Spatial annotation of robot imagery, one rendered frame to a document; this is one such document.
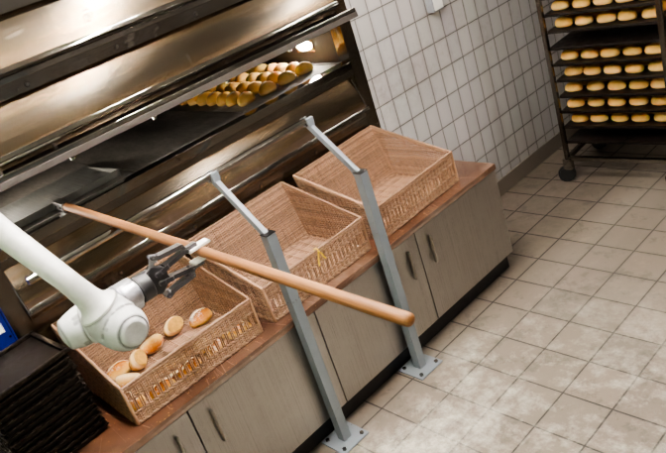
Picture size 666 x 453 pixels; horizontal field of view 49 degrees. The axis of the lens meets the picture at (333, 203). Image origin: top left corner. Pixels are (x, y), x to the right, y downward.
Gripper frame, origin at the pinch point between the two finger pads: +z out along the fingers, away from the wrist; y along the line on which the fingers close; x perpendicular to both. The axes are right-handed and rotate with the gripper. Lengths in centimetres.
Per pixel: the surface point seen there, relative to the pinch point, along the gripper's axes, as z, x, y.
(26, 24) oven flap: 14, -92, -65
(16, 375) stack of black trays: -47, -58, 29
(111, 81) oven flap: 34, -91, -36
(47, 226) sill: -10, -90, 1
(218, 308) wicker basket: 28, -69, 57
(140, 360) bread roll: -8, -68, 55
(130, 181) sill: 25, -91, 1
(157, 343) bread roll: 1, -72, 55
